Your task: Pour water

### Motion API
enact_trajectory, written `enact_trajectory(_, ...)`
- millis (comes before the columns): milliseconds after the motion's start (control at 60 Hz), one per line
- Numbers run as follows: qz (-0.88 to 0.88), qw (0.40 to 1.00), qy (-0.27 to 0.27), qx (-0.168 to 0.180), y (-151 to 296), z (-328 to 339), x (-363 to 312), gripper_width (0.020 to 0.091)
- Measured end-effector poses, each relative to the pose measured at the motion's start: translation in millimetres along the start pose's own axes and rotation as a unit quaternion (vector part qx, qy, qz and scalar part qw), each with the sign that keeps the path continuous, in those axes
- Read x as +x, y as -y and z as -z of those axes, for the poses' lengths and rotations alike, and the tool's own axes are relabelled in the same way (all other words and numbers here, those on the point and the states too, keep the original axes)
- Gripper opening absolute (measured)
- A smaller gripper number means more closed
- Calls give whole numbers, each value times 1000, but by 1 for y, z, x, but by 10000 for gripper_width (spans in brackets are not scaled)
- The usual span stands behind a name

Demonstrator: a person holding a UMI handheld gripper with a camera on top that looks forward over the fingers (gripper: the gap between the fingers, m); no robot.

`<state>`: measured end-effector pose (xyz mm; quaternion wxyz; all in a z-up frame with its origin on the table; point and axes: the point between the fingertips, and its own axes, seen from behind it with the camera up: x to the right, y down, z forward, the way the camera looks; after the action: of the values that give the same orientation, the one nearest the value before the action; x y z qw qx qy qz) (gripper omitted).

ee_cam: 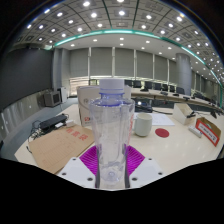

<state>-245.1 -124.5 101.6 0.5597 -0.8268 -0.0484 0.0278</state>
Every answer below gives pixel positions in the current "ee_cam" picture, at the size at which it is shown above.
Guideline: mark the black office chairs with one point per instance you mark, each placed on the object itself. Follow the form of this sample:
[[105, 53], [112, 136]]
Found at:
[[160, 86]]

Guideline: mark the ceiling lights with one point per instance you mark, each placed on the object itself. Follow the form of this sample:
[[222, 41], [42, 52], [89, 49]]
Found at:
[[121, 13]]

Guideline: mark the clear plastic water bottle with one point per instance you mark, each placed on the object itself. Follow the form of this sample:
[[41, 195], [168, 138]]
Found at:
[[111, 133]]

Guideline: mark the white remote control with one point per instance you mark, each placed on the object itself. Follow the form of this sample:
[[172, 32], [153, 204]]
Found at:
[[195, 131]]

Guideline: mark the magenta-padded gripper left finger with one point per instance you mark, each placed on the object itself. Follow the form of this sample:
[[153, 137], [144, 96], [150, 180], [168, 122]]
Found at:
[[78, 170]]

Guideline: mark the black power strip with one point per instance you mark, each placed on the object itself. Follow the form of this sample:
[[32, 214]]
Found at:
[[52, 121]]

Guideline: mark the open brown and red box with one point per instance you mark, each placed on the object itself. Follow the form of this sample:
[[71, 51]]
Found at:
[[208, 133]]

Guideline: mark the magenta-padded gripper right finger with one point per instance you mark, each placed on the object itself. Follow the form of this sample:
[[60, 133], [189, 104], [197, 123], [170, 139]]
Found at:
[[145, 170]]

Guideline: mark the brown paper envelope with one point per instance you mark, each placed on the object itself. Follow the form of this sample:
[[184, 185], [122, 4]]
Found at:
[[56, 148]]

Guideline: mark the open white cardboard box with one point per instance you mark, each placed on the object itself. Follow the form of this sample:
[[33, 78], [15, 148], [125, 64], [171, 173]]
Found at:
[[181, 113]]

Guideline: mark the white ceramic mug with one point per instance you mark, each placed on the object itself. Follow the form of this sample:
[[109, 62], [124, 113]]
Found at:
[[144, 125]]

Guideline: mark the white copy paper box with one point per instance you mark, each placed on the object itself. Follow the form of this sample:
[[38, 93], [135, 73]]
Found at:
[[85, 106]]

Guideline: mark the flat round red coaster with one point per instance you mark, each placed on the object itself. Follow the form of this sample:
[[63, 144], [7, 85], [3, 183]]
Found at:
[[162, 133]]

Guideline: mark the grey CRT monitor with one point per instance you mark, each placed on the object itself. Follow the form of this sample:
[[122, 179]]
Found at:
[[51, 99]]

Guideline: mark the black desk conference unit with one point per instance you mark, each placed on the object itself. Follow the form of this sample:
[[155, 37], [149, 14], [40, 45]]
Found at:
[[144, 106]]

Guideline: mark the black clip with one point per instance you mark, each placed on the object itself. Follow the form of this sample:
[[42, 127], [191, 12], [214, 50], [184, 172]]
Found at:
[[191, 115]]

